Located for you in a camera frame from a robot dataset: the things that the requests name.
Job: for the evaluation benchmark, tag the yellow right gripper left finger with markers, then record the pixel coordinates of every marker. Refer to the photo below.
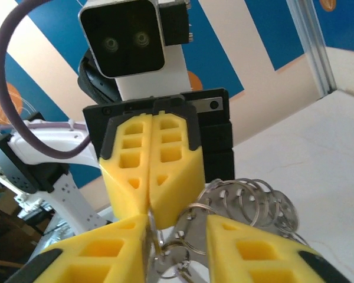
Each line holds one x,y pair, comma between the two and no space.
76,265

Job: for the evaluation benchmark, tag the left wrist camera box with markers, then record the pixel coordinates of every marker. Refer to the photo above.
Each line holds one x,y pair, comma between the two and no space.
121,38

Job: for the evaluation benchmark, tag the white left camera bracket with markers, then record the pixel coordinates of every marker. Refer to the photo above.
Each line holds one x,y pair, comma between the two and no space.
171,76

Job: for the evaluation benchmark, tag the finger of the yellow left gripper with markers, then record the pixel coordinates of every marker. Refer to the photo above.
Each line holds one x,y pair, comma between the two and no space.
177,188
124,188

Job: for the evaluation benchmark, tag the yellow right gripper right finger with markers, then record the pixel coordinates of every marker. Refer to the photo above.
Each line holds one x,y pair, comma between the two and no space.
230,265

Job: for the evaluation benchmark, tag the aluminium left frame post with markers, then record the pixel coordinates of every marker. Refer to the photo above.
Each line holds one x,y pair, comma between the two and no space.
315,53

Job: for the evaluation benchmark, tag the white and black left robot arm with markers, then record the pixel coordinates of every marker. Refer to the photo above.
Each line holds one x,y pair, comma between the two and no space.
73,191

